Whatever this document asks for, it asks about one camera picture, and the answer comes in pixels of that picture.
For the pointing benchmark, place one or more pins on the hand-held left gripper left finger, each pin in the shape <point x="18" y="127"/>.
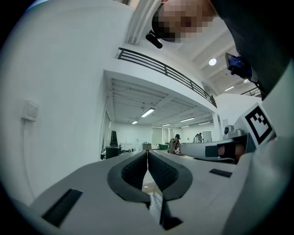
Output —
<point x="96" y="206"/>

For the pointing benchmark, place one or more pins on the person's head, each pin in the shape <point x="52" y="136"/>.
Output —
<point x="183" y="20"/>

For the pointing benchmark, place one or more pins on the person's right hand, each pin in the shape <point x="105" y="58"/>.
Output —
<point x="221" y="151"/>

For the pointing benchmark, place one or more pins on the white panel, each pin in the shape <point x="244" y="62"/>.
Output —
<point x="207" y="136"/>

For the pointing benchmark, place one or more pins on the black desk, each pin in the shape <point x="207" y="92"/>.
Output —
<point x="112" y="152"/>

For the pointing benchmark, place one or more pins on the round ceiling lamp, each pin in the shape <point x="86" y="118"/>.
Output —
<point x="212" y="61"/>

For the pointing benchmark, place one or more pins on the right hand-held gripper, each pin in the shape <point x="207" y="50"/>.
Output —
<point x="259" y="124"/>

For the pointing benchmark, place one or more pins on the black chest-mounted phone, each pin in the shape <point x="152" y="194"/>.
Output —
<point x="235" y="62"/>

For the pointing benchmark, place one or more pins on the ceiling tube lights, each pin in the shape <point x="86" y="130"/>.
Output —
<point x="147" y="112"/>

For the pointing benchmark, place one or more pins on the brown cardboard box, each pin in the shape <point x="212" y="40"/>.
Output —
<point x="146" y="146"/>

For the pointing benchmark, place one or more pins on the white wall switch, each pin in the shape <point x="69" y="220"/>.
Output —
<point x="30" y="110"/>

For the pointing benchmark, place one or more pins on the black head-mounted camera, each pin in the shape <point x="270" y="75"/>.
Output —
<point x="154" y="39"/>

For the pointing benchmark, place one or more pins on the grey gripper-mounted camera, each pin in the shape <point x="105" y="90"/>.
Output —
<point x="230" y="132"/>

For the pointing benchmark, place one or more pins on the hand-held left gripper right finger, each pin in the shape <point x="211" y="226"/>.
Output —
<point x="206" y="195"/>

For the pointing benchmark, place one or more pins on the black board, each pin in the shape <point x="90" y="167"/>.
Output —
<point x="114" y="137"/>

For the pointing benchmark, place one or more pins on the green tub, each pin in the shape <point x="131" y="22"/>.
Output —
<point x="163" y="147"/>

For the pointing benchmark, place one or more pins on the black balcony railing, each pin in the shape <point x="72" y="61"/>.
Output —
<point x="165" y="70"/>

